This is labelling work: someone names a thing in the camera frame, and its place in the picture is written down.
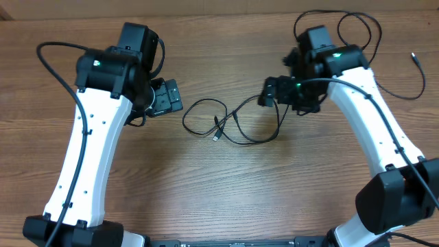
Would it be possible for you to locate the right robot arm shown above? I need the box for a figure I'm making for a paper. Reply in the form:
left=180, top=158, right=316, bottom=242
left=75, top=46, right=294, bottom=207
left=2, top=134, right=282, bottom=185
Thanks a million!
left=258, top=26, right=438, bottom=246

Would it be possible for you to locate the long black usb cable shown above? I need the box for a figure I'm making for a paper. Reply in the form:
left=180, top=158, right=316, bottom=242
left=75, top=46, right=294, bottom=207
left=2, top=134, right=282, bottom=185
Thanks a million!
left=293, top=9, right=383, bottom=66

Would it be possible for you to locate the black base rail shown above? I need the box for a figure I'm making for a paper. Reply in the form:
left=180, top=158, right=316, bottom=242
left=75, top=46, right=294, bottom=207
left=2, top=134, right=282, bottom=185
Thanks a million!
left=145, top=236, right=336, bottom=247

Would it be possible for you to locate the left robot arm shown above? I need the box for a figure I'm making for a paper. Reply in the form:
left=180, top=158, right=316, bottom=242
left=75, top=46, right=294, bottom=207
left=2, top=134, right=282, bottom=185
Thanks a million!
left=23, top=23, right=182, bottom=246

